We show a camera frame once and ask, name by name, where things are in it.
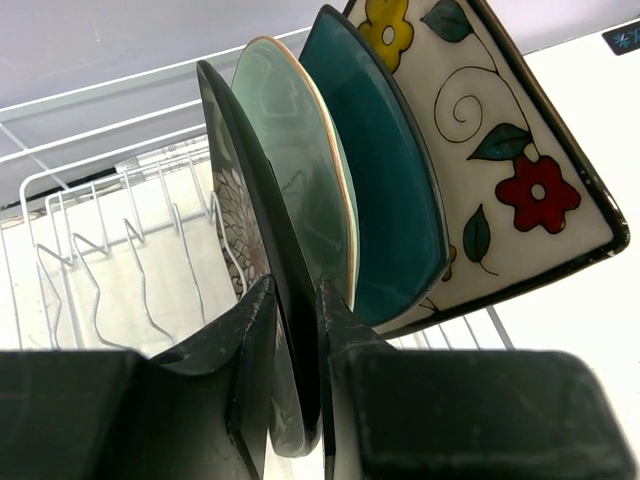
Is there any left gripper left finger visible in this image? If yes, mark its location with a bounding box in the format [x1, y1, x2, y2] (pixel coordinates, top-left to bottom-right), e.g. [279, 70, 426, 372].
[1, 276, 277, 479]

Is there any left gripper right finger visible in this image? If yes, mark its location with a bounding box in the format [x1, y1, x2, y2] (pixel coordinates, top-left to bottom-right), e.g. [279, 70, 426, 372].
[316, 281, 639, 479]

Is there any black floral plate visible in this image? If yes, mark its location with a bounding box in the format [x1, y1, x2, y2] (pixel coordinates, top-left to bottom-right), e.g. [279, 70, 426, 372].
[196, 61, 320, 458]

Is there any teal square plate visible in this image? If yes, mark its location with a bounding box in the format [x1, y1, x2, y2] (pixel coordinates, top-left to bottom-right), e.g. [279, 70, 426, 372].
[299, 5, 450, 328]

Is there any cream square flower plate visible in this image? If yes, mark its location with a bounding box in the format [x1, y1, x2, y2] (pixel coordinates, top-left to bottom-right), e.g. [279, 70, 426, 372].
[344, 1, 630, 338]

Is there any mint green round flower plate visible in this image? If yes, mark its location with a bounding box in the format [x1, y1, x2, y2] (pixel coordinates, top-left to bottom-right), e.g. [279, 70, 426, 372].
[232, 36, 360, 307]

